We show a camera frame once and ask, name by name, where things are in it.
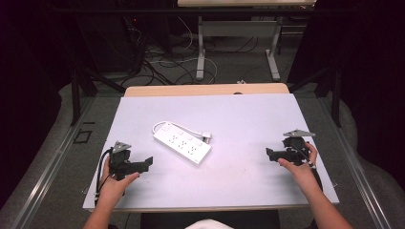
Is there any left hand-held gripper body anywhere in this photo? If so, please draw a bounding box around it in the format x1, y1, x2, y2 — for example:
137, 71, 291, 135
109, 140, 141, 181

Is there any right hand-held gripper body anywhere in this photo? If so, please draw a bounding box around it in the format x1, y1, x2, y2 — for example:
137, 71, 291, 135
281, 129, 317, 167

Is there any white power strip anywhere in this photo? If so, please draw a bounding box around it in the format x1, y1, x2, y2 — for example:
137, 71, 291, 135
153, 122, 213, 167

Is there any person's right hand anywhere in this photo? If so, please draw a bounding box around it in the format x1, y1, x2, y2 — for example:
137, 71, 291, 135
277, 141, 319, 194

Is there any person's left hand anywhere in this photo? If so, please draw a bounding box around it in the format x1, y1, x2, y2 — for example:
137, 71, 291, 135
96, 156, 141, 206

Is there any white board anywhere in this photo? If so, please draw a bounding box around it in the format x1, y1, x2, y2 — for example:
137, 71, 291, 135
82, 93, 340, 213

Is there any black metal stand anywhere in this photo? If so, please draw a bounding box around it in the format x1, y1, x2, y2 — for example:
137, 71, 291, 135
288, 61, 343, 129
61, 18, 127, 128

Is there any wooden table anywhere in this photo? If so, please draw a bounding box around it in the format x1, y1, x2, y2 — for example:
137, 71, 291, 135
123, 82, 290, 98

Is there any person's white garment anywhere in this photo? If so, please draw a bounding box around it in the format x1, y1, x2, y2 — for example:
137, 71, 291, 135
184, 219, 235, 229

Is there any dark curtain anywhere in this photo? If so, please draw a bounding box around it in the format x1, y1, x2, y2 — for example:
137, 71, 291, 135
286, 0, 405, 192
0, 0, 80, 211

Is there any white desk with metal legs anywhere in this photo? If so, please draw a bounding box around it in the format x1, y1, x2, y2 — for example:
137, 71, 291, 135
177, 0, 317, 82

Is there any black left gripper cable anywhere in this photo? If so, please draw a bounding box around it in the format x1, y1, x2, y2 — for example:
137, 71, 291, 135
94, 146, 115, 207

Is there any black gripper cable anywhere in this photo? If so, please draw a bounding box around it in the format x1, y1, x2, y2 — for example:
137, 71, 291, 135
94, 146, 115, 207
290, 144, 324, 192

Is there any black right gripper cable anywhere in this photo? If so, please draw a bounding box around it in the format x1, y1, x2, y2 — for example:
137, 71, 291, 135
290, 144, 324, 192

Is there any white power strip cable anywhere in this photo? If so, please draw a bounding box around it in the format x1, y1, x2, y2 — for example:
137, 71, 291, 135
151, 120, 204, 138

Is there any aluminium floor rail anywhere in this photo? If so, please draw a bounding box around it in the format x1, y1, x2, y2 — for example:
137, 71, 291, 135
316, 94, 394, 229
9, 94, 96, 229

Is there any tangle of floor cables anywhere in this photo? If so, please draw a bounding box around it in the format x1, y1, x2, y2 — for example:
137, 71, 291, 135
122, 15, 260, 87

